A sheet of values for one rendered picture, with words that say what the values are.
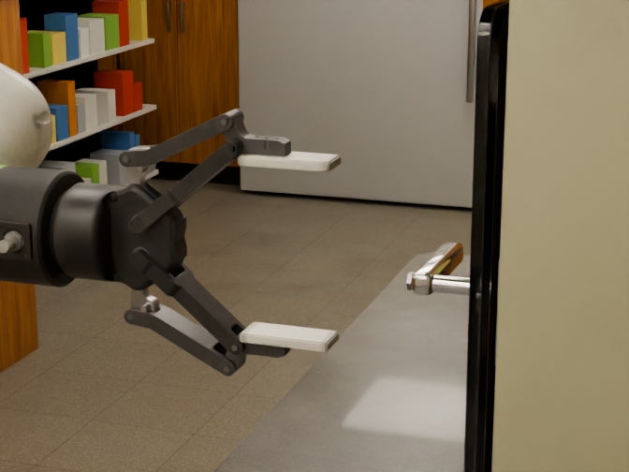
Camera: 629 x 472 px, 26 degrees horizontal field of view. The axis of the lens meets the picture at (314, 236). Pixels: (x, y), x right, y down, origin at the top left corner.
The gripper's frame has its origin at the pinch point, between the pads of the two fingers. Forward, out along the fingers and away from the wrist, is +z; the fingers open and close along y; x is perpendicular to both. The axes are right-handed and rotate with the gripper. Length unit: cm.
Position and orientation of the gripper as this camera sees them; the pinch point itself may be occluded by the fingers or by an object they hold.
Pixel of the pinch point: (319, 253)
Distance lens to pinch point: 100.5
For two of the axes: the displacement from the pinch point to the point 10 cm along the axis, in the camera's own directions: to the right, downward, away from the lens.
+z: 9.5, 0.9, -3.0
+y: 0.1, -9.7, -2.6
